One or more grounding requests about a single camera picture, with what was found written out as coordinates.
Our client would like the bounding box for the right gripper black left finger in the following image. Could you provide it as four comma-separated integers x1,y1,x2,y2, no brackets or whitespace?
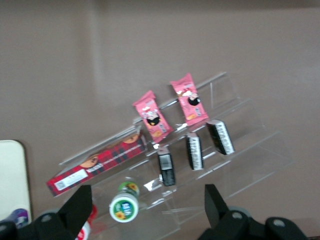
0,184,93,240

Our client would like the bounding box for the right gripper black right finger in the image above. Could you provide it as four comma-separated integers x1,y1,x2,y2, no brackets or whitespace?
197,184,308,240

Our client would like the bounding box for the beige plastic tray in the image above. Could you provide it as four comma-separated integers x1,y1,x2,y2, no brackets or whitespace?
0,139,32,221

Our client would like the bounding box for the red white bottle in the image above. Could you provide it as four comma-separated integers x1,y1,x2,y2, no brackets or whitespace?
74,203,98,240

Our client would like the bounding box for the green capped bottle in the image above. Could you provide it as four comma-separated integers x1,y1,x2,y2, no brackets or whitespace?
109,181,141,223

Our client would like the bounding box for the purple capped bottle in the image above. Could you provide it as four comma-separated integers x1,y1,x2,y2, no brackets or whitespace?
0,208,30,230

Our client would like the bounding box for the red plaid cookie box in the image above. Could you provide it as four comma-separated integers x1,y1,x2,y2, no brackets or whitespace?
46,131,148,198

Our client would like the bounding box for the small black carton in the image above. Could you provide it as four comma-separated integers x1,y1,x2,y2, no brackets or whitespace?
185,132,205,171
157,146,176,187
206,119,236,156

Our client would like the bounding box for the clear acrylic stepped stand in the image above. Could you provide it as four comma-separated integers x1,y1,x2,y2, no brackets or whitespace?
58,71,296,240

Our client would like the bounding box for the pink snack packet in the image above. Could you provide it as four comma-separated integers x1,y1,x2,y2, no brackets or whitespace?
169,72,210,126
132,90,174,144

